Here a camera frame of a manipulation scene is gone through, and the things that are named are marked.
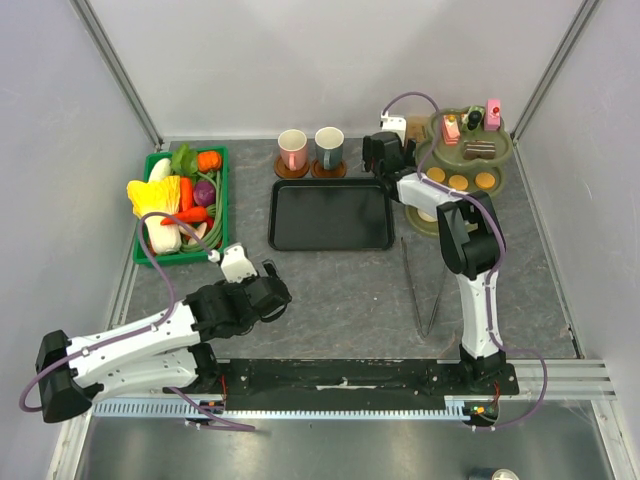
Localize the orange biscuit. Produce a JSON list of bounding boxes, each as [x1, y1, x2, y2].
[[448, 174, 469, 191], [426, 167, 446, 183], [474, 172, 497, 190]]

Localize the grey blue mug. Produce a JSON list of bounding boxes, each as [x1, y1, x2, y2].
[[314, 126, 344, 170]]

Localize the pink striped cake slice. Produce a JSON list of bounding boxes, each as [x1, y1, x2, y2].
[[442, 114, 460, 146]]

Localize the white chocolate donut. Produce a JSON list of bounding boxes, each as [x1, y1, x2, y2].
[[417, 210, 436, 223]]

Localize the chocolate layer cake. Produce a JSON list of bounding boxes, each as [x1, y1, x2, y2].
[[462, 140, 496, 160]]

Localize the pink mug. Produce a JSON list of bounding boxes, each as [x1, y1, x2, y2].
[[277, 129, 308, 171]]

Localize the green white cake slice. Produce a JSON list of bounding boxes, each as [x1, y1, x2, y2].
[[460, 105, 485, 132]]

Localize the pink cake with cherry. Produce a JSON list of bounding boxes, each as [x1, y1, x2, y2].
[[484, 98, 502, 131]]

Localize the metal tongs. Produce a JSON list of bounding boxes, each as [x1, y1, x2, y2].
[[400, 237, 448, 342]]

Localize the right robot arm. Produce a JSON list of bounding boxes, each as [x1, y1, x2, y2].
[[362, 131, 506, 394]]

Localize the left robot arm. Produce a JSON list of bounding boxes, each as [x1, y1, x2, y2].
[[36, 273, 292, 424]]

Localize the brown cardboard boxes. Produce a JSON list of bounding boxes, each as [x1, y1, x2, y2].
[[405, 115, 431, 144]]

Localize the green toy beans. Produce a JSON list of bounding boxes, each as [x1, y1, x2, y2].
[[189, 170, 228, 249]]

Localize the middle brown saucer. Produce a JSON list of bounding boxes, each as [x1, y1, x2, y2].
[[311, 159, 347, 179]]

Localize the brown saucer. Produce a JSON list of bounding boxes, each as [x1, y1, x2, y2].
[[274, 156, 310, 179], [311, 159, 347, 179]]

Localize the beige toy mushroom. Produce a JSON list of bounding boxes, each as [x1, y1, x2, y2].
[[179, 222, 208, 241]]

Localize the green three-tier stand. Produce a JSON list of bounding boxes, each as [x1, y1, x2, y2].
[[403, 105, 514, 239]]

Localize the black baking tray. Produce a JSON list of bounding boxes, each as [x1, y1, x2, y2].
[[268, 178, 395, 251]]

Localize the lying orange toy carrot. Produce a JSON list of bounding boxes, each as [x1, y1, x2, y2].
[[161, 206, 209, 225]]

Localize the green plastic crate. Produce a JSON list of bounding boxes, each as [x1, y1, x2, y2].
[[132, 144, 229, 267]]

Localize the left brown saucer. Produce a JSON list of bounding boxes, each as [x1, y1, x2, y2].
[[274, 156, 310, 179]]

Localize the purple toy onion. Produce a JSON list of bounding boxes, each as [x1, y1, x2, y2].
[[193, 180, 217, 207]]

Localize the upright orange toy carrot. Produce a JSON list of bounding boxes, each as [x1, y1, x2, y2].
[[180, 177, 194, 212]]

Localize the yellow toy cabbage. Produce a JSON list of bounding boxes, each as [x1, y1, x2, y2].
[[126, 175, 180, 219]]

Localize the orange toy pumpkin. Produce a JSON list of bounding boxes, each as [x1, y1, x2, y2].
[[197, 150, 223, 173]]

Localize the white toy radish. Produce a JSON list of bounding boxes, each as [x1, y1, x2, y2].
[[147, 158, 172, 183]]

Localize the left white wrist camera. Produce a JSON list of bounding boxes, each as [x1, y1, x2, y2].
[[207, 243, 258, 283]]

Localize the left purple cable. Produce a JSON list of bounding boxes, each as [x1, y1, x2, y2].
[[18, 211, 256, 431]]

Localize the white cable duct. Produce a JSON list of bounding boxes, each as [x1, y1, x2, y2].
[[92, 397, 472, 422]]

